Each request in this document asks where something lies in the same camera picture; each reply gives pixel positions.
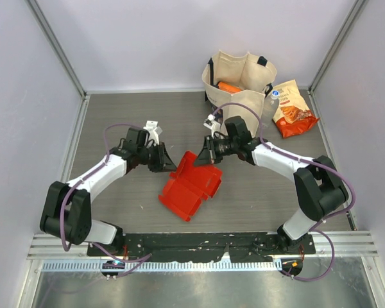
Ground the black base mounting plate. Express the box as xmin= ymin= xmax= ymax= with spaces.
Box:
xmin=87 ymin=232 xmax=316 ymax=263

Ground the beige canvas tote bag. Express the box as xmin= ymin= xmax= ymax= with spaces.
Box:
xmin=201 ymin=51 xmax=277 ymax=137

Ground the purple cable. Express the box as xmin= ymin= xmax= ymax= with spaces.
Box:
xmin=59 ymin=123 xmax=153 ymax=278
xmin=211 ymin=102 xmax=357 ymax=283

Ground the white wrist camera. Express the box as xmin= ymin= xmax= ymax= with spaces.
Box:
xmin=203 ymin=114 xmax=221 ymax=137
xmin=144 ymin=121 xmax=162 ymax=147

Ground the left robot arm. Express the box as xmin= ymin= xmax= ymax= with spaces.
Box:
xmin=40 ymin=121 xmax=176 ymax=256

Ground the left aluminium frame post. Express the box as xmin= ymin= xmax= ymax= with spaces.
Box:
xmin=25 ymin=0 xmax=87 ymax=99

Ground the slotted cable duct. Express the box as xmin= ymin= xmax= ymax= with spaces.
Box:
xmin=42 ymin=259 xmax=282 ymax=273

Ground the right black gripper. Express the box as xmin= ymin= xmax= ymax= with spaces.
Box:
xmin=193 ymin=135 xmax=238 ymax=167

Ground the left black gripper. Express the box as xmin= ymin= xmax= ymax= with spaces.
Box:
xmin=137 ymin=142 xmax=178 ymax=173

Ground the orange item in bag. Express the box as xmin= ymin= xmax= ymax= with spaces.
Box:
xmin=216 ymin=81 xmax=242 ymax=94

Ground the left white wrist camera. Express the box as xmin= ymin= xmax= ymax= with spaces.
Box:
xmin=144 ymin=121 xmax=162 ymax=147

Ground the aluminium frame post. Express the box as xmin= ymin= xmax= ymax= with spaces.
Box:
xmin=25 ymin=0 xmax=87 ymax=99
xmin=308 ymin=0 xmax=368 ymax=95

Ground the right aluminium frame post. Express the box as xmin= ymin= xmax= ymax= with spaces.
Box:
xmin=308 ymin=0 xmax=368 ymax=95

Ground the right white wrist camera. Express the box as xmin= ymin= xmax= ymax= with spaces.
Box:
xmin=203 ymin=114 xmax=221 ymax=137

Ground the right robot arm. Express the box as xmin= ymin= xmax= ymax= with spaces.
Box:
xmin=194 ymin=115 xmax=355 ymax=253

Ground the clear plastic water bottle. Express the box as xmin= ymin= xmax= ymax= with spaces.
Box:
xmin=261 ymin=90 xmax=279 ymax=129

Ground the red cardboard paper box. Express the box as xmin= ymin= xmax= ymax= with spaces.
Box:
xmin=158 ymin=151 xmax=223 ymax=222

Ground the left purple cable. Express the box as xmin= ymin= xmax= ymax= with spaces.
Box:
xmin=59 ymin=123 xmax=153 ymax=278

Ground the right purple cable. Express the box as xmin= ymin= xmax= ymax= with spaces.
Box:
xmin=211 ymin=102 xmax=357 ymax=283

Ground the orange chips bag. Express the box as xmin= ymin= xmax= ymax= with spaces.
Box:
xmin=273 ymin=80 xmax=320 ymax=139

